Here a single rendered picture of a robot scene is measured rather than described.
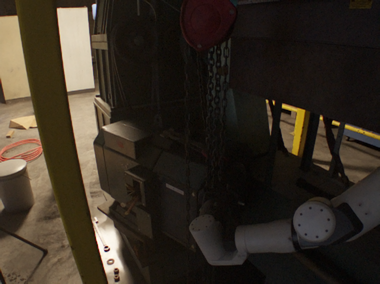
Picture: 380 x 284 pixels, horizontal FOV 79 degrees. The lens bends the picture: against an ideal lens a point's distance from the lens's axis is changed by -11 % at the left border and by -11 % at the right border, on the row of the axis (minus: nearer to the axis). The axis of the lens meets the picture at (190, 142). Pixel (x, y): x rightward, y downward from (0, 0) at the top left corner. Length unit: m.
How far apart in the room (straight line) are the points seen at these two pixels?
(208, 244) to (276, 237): 0.16
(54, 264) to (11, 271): 0.28
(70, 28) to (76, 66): 0.90
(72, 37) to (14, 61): 1.43
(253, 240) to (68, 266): 1.44
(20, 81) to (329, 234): 6.72
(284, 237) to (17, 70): 6.62
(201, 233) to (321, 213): 0.26
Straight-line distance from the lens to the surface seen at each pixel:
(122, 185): 1.37
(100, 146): 1.41
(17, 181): 2.33
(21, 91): 6.89
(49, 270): 1.88
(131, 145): 1.16
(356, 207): 0.54
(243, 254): 0.62
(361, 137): 3.88
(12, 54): 6.81
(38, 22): 0.77
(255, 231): 0.59
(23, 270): 1.95
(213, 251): 0.64
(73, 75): 6.78
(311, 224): 0.52
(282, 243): 0.57
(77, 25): 6.76
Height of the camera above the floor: 1.31
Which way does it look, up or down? 23 degrees down
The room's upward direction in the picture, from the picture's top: straight up
